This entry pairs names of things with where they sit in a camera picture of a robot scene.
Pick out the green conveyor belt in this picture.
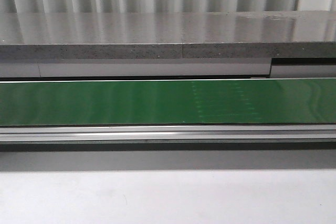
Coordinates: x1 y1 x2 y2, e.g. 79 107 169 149
1 78 335 126

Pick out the grey speckled stone counter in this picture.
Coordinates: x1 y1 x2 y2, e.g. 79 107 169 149
1 11 335 61

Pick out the aluminium conveyor frame rail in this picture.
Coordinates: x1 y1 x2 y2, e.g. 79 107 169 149
1 124 335 152

